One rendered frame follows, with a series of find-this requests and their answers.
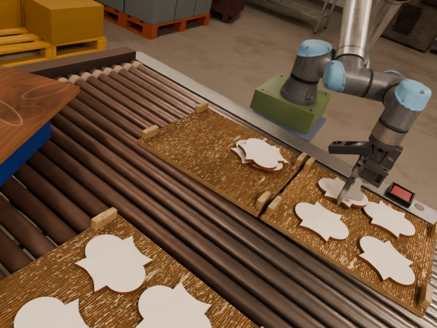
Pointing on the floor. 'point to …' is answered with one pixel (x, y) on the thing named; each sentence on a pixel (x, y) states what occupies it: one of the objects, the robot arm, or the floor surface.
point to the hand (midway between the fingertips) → (342, 192)
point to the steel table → (307, 10)
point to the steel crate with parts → (227, 8)
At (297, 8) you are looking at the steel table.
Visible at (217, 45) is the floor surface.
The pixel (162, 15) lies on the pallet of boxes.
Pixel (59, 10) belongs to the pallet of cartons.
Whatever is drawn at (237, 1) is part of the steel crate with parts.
